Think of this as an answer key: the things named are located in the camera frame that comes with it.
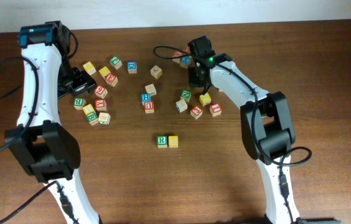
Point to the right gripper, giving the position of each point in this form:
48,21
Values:
197,83

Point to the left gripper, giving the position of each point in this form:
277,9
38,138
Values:
80,84

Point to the yellow S block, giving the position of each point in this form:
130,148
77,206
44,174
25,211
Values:
173,141

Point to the green R block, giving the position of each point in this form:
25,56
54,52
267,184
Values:
162,141

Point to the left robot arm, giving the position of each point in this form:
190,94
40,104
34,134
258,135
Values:
40,144

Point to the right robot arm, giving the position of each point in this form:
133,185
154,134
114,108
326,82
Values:
266,125

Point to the yellow block centre right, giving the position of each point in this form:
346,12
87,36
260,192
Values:
205,99

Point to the yellow block far left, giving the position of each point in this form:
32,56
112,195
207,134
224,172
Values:
89,68

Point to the green N block centre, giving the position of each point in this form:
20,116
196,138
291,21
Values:
185,95

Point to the green B block left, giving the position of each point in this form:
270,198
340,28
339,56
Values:
79,103

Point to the green b block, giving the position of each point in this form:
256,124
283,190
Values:
79,103
92,118

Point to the red I block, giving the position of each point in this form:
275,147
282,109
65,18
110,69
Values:
215,109

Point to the red 6 block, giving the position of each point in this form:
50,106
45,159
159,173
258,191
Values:
100,91

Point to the red 3 block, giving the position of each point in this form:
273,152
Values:
196,112

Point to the yellow block beside E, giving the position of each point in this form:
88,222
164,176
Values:
104,72

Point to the yellow block above B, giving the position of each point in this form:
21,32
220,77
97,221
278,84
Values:
87,109

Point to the white blue-edged block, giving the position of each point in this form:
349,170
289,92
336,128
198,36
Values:
181,105

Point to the red y block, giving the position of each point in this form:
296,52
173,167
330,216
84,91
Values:
100,105
176,56

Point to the blue X block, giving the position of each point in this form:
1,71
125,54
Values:
185,61

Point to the red E block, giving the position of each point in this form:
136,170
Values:
111,79

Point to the green B block lower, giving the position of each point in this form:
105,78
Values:
92,118

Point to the red Q block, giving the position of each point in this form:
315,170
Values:
187,49

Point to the green P block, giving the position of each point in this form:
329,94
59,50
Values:
115,62

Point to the plain block green bottom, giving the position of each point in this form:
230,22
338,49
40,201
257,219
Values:
104,118

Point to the red Y block top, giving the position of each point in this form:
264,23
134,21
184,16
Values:
176,56

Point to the plain picture block top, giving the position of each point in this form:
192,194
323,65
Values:
156,72

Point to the plain wooden block centre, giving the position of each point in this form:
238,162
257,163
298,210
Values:
150,89

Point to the blue D block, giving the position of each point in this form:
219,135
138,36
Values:
132,67

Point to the red U block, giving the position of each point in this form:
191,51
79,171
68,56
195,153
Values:
149,107

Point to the blue H block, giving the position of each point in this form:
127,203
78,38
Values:
145,97

